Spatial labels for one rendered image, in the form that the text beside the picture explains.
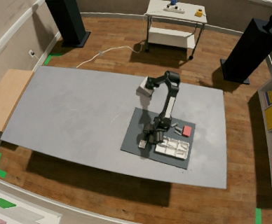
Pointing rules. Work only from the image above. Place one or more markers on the pink rectangular block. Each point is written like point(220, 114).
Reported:
point(186, 131)

